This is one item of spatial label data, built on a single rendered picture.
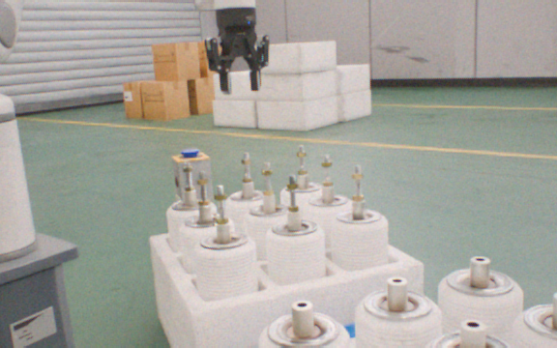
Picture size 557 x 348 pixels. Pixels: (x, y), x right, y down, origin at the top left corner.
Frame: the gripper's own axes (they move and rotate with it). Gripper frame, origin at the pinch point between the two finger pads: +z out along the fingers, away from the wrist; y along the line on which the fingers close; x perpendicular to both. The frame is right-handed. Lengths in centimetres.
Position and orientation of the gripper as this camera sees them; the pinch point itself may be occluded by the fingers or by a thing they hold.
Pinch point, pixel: (241, 85)
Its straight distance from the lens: 111.9
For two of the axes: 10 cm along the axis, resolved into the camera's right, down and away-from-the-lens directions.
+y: 7.5, -2.0, 6.3
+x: -6.6, -1.4, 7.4
